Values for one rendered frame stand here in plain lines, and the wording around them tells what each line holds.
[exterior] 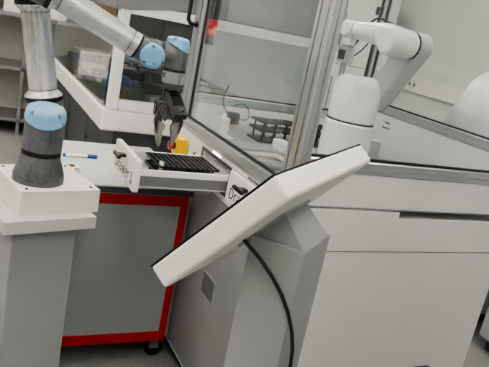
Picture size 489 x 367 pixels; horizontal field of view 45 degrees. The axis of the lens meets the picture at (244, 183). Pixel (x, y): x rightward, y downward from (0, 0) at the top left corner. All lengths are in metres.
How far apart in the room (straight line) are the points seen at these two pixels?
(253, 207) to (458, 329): 1.55
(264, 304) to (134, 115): 1.82
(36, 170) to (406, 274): 1.24
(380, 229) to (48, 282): 1.06
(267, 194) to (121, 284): 1.50
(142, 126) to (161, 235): 0.75
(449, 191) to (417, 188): 0.14
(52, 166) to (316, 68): 0.83
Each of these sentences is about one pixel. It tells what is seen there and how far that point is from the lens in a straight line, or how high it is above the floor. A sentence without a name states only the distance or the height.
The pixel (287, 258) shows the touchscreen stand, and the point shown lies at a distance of 1.18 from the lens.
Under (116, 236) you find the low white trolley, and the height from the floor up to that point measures 0.56.
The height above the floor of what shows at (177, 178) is 0.87.
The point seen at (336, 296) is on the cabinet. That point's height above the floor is 0.64.
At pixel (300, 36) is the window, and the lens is 1.79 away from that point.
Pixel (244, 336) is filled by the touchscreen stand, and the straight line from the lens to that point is 1.28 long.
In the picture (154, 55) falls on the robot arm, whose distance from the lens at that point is 1.80.
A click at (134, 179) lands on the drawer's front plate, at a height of 0.87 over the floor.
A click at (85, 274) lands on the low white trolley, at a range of 2.34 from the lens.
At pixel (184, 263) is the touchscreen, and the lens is 1.07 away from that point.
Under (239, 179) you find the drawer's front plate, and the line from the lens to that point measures 1.96.
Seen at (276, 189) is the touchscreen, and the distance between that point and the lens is 0.95.
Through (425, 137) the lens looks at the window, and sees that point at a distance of 1.96.
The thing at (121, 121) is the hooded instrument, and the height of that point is 0.86.
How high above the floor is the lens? 1.42
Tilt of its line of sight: 15 degrees down
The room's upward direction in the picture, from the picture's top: 12 degrees clockwise
